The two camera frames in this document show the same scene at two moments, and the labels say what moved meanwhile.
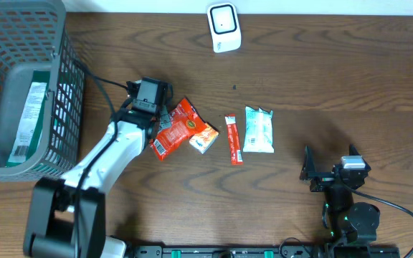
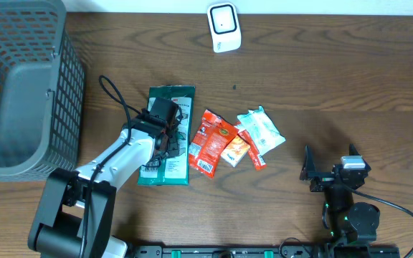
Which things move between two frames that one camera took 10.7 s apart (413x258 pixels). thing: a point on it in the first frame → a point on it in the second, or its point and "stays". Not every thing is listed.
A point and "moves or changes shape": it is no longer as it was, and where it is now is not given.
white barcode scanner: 223,21 stays
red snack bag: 186,122 → 212,134
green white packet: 29,130 → 173,169
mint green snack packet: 258,135 moves or changes shape
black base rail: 263,251 stays
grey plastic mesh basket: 26,34 stays
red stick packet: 234,140 → 258,162
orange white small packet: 204,140 → 236,151
